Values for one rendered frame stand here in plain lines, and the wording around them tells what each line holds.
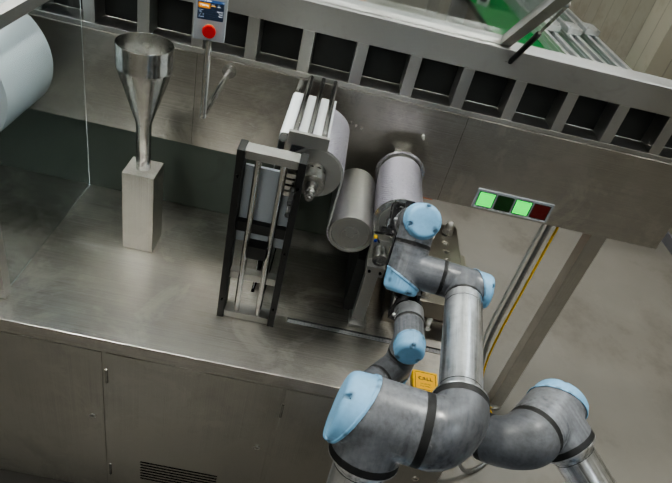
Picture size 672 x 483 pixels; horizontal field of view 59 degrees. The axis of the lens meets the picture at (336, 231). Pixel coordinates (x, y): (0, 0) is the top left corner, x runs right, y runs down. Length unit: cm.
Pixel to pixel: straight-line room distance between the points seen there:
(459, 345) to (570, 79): 97
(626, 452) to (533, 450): 196
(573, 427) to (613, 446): 185
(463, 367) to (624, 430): 228
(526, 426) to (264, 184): 77
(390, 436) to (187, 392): 94
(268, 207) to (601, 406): 226
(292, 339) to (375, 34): 86
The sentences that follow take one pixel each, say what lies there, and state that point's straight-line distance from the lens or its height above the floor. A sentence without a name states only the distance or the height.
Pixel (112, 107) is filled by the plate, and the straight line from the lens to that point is 196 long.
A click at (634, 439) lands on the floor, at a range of 326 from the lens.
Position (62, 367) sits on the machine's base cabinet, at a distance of 183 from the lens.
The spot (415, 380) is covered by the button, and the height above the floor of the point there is 92.
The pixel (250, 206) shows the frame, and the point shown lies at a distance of 144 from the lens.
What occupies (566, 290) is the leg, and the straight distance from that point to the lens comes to 246.
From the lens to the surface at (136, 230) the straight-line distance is 183.
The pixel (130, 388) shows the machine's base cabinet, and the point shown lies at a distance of 180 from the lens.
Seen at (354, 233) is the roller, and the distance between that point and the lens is 160.
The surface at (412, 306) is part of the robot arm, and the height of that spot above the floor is 115.
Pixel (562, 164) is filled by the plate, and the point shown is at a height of 136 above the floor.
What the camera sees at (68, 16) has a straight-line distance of 181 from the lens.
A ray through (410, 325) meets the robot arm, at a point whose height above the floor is 115.
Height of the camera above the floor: 213
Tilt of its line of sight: 37 degrees down
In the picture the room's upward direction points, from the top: 15 degrees clockwise
